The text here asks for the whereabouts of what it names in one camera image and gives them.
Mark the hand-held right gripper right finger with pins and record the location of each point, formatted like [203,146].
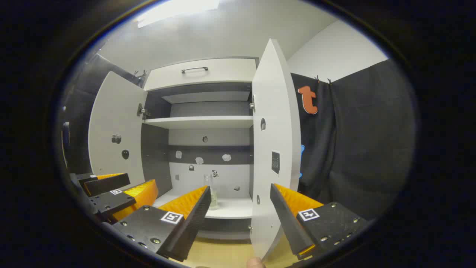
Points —
[288,223]

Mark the metal door hinge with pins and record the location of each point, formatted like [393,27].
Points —
[141,111]
[252,106]

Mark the white cabinet shelf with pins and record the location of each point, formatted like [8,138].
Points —
[200,122]
[206,97]

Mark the white and grey cabinet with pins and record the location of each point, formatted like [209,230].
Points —
[156,156]

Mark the ceiling light panel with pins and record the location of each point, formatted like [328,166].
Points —
[178,9]

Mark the clear glass bottle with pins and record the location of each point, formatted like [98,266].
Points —
[212,195]

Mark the white cabinet door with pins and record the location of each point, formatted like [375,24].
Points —
[115,111]
[275,111]

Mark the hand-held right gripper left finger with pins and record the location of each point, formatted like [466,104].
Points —
[189,227]

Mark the white cabinet drawer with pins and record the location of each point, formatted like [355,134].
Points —
[223,70]

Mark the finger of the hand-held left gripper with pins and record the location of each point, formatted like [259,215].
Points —
[108,183]
[111,201]

